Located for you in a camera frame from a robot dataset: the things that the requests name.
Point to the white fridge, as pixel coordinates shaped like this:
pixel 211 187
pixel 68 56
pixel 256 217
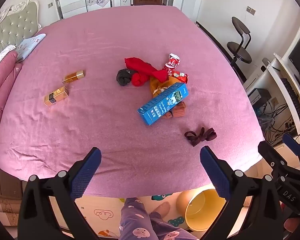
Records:
pixel 190 6

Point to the person's pajama leg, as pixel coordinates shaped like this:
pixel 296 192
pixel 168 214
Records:
pixel 145 227

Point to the grey tufted headboard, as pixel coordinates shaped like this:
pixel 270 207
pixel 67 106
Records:
pixel 13 27

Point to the yellow bin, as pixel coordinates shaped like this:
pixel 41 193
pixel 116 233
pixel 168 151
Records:
pixel 197 210

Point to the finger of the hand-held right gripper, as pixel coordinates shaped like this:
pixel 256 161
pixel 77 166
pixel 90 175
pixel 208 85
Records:
pixel 268 156
pixel 293 146

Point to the long red sock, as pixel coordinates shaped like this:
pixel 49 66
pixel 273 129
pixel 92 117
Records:
pixel 143 66

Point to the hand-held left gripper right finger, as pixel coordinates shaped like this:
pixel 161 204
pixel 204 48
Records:
pixel 213 172

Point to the amber perfume bottle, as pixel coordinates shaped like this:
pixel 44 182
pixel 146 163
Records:
pixel 73 77

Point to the cartoon play mat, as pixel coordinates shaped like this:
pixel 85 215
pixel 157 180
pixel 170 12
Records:
pixel 102 215

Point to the pink bed sheet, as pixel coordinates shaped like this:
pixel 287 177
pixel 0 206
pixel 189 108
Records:
pixel 95 120

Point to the white computer tower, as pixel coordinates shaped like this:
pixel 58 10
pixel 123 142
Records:
pixel 256 76

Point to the person's bare foot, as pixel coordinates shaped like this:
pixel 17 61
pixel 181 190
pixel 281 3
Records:
pixel 163 209

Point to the black sock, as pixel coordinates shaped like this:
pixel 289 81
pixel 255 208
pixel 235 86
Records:
pixel 123 77

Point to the power strip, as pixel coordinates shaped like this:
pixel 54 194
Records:
pixel 288 125

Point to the red white snack packet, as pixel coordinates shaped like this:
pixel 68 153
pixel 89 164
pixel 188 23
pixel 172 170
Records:
pixel 172 61

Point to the dark brown bow ribbon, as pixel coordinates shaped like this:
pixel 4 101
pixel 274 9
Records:
pixel 201 136

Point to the blue patterned pillow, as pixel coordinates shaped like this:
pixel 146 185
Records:
pixel 31 44

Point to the white pillow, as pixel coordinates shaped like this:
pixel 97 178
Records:
pixel 1 57

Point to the red snack wrapper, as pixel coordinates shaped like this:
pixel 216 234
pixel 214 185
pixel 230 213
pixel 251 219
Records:
pixel 180 76

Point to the wall switch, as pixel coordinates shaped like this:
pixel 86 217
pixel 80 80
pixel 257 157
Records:
pixel 50 5
pixel 251 10

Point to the gold box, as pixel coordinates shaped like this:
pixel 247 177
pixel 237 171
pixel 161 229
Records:
pixel 55 96

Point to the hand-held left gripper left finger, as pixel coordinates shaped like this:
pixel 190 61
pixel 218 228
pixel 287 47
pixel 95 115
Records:
pixel 88 172

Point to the pink brown socks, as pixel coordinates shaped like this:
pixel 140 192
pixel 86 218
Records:
pixel 178 110

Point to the black keyboard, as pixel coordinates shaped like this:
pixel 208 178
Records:
pixel 293 100

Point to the blue carton box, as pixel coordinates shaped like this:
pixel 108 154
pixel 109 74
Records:
pixel 162 103

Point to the black device box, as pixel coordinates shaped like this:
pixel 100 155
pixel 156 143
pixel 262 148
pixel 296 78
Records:
pixel 259 95

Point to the person's right hand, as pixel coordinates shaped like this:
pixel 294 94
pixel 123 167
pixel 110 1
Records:
pixel 293 225

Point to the black swivel chair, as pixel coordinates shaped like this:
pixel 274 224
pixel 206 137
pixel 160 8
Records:
pixel 240 51

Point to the wooden bed frame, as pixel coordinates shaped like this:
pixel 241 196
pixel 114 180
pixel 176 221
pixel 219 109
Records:
pixel 5 180

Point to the brown sock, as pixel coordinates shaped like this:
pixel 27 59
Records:
pixel 157 85

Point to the white computer desk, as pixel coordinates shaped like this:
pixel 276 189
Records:
pixel 277 75

